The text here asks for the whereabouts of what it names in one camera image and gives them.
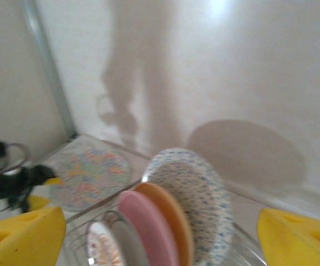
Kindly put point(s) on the aluminium frame post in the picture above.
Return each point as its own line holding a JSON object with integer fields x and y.
{"x": 49, "y": 69}

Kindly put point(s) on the pink plate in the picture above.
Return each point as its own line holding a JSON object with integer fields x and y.
{"x": 149, "y": 230}

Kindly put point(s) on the blue speckled plate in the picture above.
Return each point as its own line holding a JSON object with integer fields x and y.
{"x": 204, "y": 199}

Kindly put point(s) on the white plate orange sunburst print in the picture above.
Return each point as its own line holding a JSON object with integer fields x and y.
{"x": 104, "y": 246}

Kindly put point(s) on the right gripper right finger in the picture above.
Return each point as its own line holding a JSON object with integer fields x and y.
{"x": 301, "y": 243}

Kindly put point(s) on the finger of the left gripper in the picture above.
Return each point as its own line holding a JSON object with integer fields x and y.
{"x": 41, "y": 177}
{"x": 36, "y": 203}

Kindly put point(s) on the pastel multicolour patterned plate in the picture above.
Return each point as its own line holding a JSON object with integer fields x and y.
{"x": 90, "y": 180}

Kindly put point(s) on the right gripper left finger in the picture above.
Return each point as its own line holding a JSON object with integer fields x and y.
{"x": 24, "y": 238}

